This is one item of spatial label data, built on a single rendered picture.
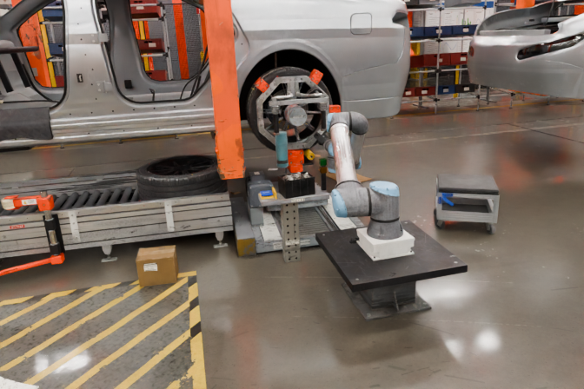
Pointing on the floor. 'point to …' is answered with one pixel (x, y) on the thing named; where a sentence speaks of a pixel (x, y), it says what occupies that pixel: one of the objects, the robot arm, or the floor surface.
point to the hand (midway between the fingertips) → (320, 137)
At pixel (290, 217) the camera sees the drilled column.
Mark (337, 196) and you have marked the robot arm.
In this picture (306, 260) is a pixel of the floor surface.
